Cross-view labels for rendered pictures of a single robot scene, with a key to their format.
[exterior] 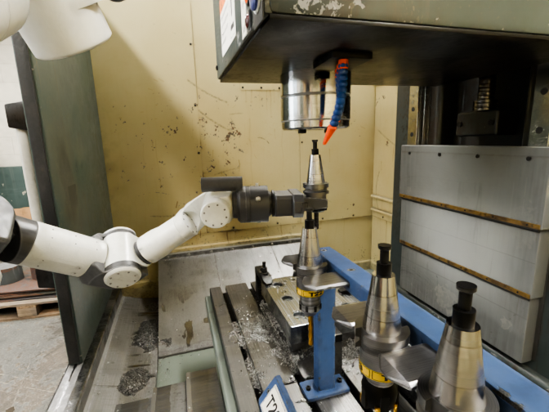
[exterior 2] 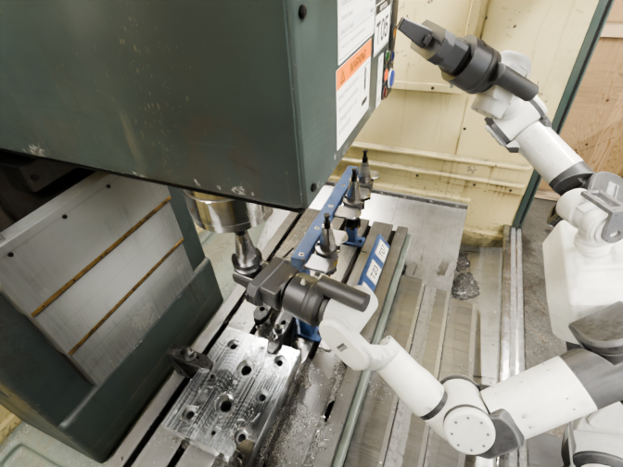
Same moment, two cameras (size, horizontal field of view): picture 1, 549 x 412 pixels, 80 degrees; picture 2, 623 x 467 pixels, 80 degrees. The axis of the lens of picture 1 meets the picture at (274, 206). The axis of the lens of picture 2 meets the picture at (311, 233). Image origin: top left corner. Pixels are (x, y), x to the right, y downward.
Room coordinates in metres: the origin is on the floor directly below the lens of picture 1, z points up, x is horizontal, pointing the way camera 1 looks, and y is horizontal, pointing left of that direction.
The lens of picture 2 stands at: (1.11, 0.37, 1.86)
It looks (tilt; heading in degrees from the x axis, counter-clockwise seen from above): 40 degrees down; 222
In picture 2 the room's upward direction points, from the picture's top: 4 degrees counter-clockwise
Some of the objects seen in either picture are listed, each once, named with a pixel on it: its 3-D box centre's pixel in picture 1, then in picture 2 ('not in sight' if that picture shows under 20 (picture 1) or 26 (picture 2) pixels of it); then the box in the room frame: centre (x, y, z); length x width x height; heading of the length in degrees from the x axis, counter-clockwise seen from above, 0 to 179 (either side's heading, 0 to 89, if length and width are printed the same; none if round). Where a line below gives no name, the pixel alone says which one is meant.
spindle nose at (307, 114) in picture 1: (314, 102); (228, 179); (0.79, -0.10, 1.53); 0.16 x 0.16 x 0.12
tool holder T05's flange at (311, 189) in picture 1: (315, 187); (247, 260); (0.79, -0.10, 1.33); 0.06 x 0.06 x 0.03
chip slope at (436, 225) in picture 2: not in sight; (346, 255); (0.16, -0.28, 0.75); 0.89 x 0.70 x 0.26; 106
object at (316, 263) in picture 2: (299, 259); (320, 264); (0.62, -0.05, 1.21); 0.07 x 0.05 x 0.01; 106
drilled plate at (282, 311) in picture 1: (310, 302); (237, 390); (0.91, -0.10, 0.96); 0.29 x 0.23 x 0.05; 16
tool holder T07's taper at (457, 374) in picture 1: (459, 359); (364, 170); (0.25, -0.15, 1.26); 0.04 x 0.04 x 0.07
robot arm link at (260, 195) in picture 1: (274, 202); (287, 288); (0.78, 0.00, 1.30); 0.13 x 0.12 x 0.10; 6
